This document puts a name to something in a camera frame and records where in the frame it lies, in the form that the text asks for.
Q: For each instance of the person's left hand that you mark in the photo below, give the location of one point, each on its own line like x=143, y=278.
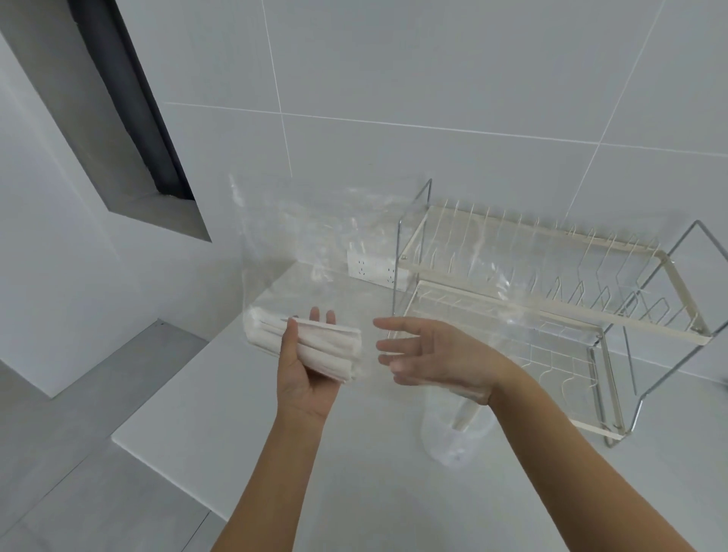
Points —
x=301, y=392

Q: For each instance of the bundle of white plastic strips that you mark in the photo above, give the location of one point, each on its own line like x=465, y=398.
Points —
x=330, y=347

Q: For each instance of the person's right hand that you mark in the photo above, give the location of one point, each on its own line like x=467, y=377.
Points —
x=449, y=364

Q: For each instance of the person's right forearm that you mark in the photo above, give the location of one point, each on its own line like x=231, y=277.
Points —
x=580, y=472

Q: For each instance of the large clear plastic bag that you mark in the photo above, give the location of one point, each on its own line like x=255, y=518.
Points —
x=273, y=256

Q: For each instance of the narrow plastic bag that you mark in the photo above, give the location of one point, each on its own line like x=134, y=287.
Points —
x=483, y=432

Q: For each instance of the white wall socket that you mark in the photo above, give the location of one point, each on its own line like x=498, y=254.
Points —
x=369, y=267

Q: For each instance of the person's left forearm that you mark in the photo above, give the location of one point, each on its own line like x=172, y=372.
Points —
x=267, y=489

